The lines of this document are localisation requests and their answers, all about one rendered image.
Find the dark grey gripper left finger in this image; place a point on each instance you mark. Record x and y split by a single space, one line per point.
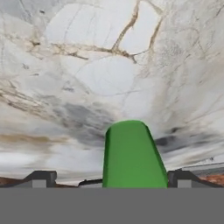
43 177

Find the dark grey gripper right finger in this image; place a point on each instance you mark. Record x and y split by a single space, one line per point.
178 176

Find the green cup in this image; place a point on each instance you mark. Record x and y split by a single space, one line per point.
132 154

